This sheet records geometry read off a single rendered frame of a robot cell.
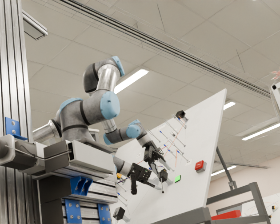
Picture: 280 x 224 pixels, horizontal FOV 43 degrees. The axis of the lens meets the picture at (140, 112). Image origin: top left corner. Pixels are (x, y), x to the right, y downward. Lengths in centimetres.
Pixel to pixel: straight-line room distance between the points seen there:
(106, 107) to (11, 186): 48
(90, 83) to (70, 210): 82
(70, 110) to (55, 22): 270
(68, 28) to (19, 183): 308
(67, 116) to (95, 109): 13
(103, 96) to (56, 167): 47
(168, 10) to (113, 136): 254
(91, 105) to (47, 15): 265
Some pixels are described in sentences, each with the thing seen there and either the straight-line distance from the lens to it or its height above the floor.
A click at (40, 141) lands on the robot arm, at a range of 201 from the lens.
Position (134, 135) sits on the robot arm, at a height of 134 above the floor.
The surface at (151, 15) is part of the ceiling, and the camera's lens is 435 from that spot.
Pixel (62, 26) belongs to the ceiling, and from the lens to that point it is 426.
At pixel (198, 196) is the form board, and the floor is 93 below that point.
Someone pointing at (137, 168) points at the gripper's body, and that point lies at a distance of 200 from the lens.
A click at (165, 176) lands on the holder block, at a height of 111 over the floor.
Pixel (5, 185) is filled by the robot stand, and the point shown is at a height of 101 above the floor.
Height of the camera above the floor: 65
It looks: 23 degrees up
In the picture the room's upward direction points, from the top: 12 degrees counter-clockwise
